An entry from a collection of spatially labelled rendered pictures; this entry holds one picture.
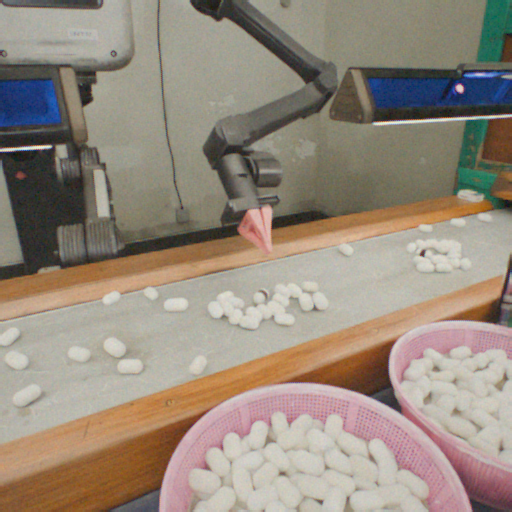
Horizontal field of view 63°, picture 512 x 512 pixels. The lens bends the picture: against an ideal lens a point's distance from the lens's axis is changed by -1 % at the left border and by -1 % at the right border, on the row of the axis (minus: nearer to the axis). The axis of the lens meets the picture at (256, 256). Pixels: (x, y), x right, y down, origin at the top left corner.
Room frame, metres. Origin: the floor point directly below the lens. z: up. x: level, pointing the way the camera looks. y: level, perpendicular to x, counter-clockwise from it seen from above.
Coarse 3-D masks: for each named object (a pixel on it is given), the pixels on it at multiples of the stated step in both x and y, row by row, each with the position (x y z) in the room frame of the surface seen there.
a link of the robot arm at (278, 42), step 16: (192, 0) 1.23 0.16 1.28; (224, 0) 1.20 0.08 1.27; (240, 0) 1.20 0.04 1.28; (224, 16) 1.22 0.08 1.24; (240, 16) 1.20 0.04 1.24; (256, 16) 1.20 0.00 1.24; (256, 32) 1.20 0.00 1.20; (272, 32) 1.19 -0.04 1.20; (272, 48) 1.19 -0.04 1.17; (288, 48) 1.18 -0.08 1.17; (304, 48) 1.21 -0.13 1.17; (288, 64) 1.20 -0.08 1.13; (304, 64) 1.18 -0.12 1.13; (320, 64) 1.18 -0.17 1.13; (304, 80) 1.19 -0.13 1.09
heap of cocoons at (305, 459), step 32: (224, 448) 0.33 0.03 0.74; (256, 448) 0.33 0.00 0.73; (288, 448) 0.33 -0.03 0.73; (320, 448) 0.33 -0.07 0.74; (352, 448) 0.32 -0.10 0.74; (384, 448) 0.32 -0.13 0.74; (192, 480) 0.29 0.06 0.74; (224, 480) 0.29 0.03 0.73; (256, 480) 0.28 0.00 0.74; (288, 480) 0.29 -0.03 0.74; (320, 480) 0.28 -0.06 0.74; (352, 480) 0.30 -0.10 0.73; (384, 480) 0.29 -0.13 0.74; (416, 480) 0.28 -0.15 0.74
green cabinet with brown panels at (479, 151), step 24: (504, 0) 1.27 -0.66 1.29; (504, 24) 1.26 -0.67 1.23; (480, 48) 1.31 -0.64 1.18; (504, 48) 1.26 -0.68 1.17; (480, 120) 1.28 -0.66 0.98; (504, 120) 1.22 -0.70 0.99; (480, 144) 1.26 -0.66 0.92; (504, 144) 1.21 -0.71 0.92; (480, 168) 1.25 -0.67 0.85; (504, 168) 1.19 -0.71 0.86
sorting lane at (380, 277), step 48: (384, 240) 0.93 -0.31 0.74; (480, 240) 0.93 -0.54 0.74; (192, 288) 0.69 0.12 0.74; (240, 288) 0.69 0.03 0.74; (336, 288) 0.69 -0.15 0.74; (384, 288) 0.69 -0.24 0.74; (432, 288) 0.69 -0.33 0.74; (48, 336) 0.53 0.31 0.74; (96, 336) 0.53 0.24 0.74; (144, 336) 0.53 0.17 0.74; (192, 336) 0.53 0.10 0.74; (240, 336) 0.53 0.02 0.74; (288, 336) 0.53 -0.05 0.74; (0, 384) 0.42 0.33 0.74; (48, 384) 0.42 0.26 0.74; (96, 384) 0.42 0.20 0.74; (144, 384) 0.42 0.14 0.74; (0, 432) 0.34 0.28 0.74
